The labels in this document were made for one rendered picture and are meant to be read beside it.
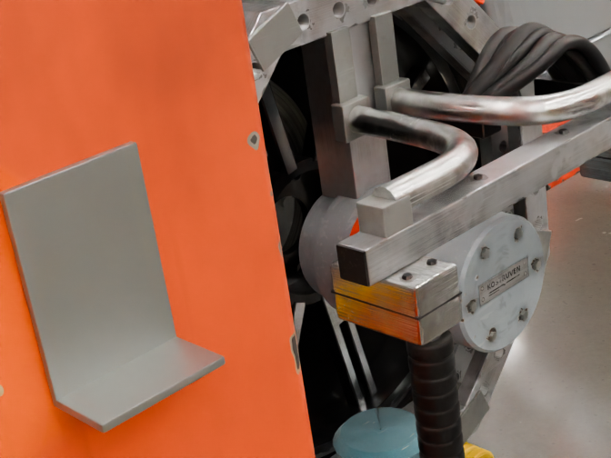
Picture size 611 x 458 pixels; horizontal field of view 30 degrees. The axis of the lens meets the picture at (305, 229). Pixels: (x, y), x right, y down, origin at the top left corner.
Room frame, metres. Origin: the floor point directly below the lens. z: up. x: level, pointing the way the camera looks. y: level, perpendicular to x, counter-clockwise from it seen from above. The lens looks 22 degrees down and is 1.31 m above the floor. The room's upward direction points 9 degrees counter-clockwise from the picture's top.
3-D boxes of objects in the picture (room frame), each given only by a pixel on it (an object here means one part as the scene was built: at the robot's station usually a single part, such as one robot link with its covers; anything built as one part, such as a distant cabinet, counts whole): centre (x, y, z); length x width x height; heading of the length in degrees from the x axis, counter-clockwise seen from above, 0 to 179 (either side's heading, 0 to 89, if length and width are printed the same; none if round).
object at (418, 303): (0.79, -0.06, 0.93); 0.09 x 0.05 x 0.05; 41
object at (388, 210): (0.90, -0.06, 1.03); 0.19 x 0.18 x 0.11; 41
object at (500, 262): (1.00, -0.10, 0.85); 0.21 x 0.14 x 0.14; 41
